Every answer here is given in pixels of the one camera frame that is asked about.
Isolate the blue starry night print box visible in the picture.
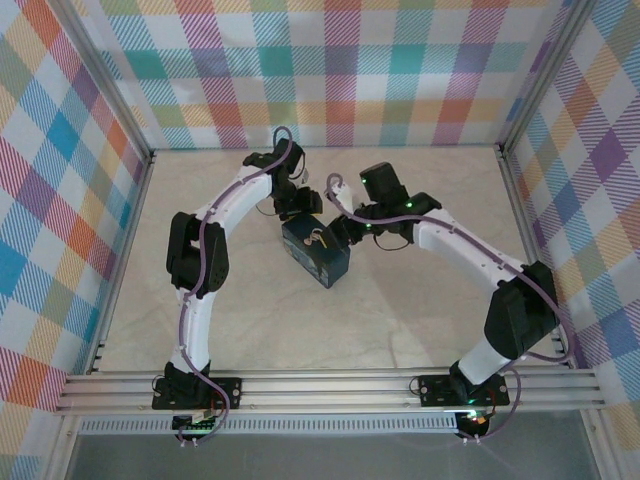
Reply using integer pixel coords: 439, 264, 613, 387
280, 213, 351, 291

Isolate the small circuit board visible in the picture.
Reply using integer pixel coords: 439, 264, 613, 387
456, 409, 494, 437
172, 413, 222, 434

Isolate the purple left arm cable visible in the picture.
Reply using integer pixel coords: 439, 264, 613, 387
174, 125, 295, 447

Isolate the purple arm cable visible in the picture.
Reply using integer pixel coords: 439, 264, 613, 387
174, 125, 295, 447
325, 172, 577, 444

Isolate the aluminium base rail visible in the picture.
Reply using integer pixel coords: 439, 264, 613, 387
53, 368, 609, 417

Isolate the aluminium side rail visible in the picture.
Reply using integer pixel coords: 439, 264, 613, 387
496, 143, 576, 370
85, 149, 157, 375

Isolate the grey slotted cable duct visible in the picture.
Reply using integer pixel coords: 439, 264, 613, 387
77, 411, 459, 436

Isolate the aluminium frame post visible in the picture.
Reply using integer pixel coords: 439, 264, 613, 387
49, 0, 157, 162
497, 0, 599, 151

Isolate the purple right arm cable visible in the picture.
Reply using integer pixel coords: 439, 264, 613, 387
325, 172, 577, 444

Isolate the aluminium frame leg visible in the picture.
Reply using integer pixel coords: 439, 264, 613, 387
582, 412, 619, 480
47, 414, 84, 480

